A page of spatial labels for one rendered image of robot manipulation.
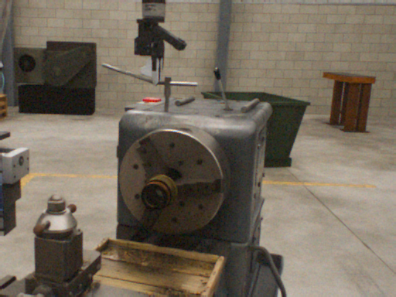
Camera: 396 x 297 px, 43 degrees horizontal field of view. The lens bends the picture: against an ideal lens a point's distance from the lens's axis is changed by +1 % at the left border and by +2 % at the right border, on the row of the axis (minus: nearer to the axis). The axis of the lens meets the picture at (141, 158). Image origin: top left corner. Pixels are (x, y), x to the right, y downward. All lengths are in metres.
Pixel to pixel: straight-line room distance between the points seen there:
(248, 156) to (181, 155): 0.23
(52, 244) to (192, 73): 10.56
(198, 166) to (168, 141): 0.11
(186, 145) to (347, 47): 10.83
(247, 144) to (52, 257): 0.76
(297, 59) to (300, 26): 0.72
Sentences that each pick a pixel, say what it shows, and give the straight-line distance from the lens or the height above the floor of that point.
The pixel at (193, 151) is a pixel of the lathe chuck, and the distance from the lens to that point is 1.37.
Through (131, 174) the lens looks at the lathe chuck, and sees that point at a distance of 1.44.
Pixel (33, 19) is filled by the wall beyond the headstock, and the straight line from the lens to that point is 11.74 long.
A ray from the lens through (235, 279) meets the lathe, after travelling 1.64.
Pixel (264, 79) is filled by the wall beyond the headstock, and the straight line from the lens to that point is 11.64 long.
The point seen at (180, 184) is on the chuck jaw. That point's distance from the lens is 1.32.
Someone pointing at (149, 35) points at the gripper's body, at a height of 1.50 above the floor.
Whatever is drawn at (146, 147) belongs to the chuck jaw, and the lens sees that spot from 1.36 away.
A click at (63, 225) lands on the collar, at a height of 1.13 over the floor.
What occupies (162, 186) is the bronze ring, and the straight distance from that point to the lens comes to 1.27.
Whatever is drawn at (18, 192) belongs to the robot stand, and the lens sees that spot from 1.73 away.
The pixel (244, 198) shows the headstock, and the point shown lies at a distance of 1.54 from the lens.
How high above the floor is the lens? 1.47
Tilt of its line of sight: 13 degrees down
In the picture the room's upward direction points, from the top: 1 degrees clockwise
